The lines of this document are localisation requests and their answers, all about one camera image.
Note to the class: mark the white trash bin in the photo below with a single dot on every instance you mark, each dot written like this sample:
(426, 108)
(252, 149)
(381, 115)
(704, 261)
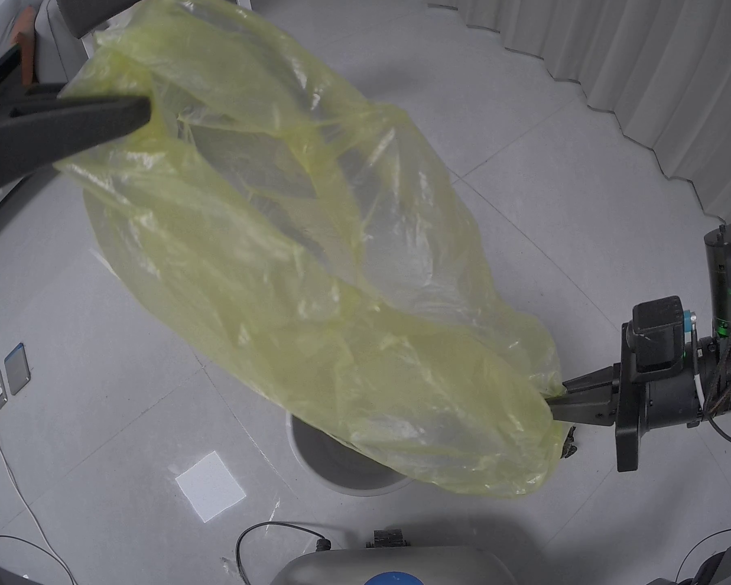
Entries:
(329, 456)

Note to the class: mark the white curtain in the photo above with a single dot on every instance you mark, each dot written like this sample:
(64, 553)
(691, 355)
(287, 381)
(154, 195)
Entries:
(615, 34)

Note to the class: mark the crumpled black plastic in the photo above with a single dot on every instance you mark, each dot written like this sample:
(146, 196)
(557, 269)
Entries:
(568, 443)

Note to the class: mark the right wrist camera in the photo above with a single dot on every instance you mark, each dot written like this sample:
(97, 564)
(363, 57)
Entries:
(658, 329)

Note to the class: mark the pale grey sofa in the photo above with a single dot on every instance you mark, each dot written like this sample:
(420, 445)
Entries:
(52, 46)

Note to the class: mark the orange cushion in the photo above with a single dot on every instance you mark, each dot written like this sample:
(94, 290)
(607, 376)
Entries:
(24, 40)

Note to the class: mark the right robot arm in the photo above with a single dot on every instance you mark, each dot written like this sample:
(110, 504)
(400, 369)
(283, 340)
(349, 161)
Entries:
(728, 265)

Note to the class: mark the yellow plastic bag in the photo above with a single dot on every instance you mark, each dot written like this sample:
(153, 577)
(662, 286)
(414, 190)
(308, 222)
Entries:
(280, 253)

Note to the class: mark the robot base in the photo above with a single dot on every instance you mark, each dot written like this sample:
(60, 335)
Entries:
(390, 564)

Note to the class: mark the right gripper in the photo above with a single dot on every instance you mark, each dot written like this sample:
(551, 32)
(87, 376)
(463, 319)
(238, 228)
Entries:
(664, 400)

